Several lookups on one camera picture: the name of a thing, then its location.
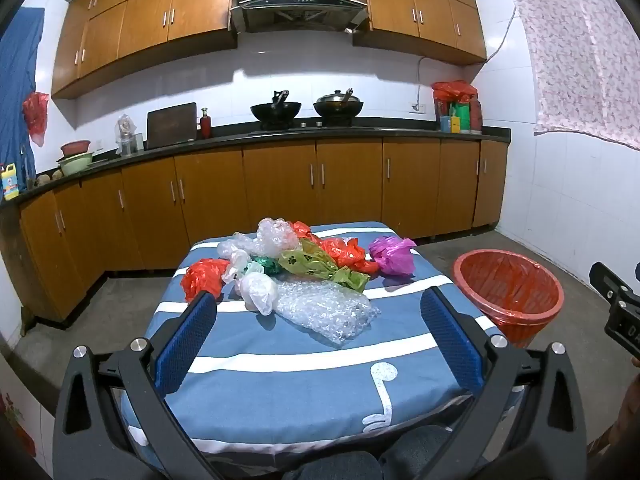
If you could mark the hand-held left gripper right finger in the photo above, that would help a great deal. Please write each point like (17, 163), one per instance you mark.
(450, 340)

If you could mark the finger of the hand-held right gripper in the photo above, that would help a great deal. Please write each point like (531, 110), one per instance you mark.
(604, 277)

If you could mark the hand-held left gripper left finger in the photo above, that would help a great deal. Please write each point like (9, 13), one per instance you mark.
(184, 342)

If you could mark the red plastic waste basket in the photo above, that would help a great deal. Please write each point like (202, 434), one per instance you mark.
(520, 310)

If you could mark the small white plastic bag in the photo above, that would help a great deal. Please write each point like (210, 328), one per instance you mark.
(237, 265)

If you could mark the purple plastic bag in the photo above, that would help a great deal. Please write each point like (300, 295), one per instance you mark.
(392, 255)

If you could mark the small clear plastic bag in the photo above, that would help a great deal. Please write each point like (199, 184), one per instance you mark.
(235, 245)

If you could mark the clear bubble wrap sheet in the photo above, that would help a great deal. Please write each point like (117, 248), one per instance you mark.
(325, 310)

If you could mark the yellow-green paw print bag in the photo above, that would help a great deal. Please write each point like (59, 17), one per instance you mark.
(310, 262)

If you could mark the person's right forearm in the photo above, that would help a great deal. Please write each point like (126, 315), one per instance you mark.
(631, 420)

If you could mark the shiny green wrapper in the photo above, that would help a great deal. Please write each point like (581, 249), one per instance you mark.
(265, 264)

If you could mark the blue striped tablecloth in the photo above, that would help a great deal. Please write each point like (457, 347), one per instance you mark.
(300, 375)

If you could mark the crumpled clear plastic bag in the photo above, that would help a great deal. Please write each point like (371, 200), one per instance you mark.
(275, 237)

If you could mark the person's leg in jeans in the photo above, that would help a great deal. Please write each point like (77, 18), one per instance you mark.
(335, 467)

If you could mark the wooden base cabinets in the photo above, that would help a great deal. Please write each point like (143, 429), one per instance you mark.
(280, 190)

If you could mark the black kitchen countertop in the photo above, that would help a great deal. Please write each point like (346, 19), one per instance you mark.
(225, 139)

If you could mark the green basin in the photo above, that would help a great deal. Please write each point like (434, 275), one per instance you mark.
(75, 164)

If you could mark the glass jar with plastic bag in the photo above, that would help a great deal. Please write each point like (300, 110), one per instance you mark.
(127, 140)

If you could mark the dark cutting board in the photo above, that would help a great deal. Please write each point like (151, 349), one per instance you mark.
(171, 125)

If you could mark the red bottle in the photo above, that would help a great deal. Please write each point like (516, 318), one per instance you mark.
(205, 125)

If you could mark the red basin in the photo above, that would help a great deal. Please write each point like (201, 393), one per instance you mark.
(76, 147)

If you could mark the pink floral curtain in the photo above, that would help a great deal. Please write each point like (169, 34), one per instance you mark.
(580, 55)

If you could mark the yellow detergent bottle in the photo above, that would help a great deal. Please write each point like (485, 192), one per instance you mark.
(10, 182)

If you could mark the black gas stove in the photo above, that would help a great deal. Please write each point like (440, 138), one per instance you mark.
(310, 125)

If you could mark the black wok with lid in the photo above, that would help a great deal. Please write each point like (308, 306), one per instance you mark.
(337, 107)

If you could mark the hanging red plastic bag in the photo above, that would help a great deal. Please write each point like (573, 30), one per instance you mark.
(36, 115)

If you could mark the hanging blue cloth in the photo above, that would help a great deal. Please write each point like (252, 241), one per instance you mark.
(17, 85)

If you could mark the white wall socket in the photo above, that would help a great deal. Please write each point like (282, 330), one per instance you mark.
(418, 108)

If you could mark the wooden wall cabinets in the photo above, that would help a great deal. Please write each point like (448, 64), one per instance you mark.
(420, 10)
(145, 20)

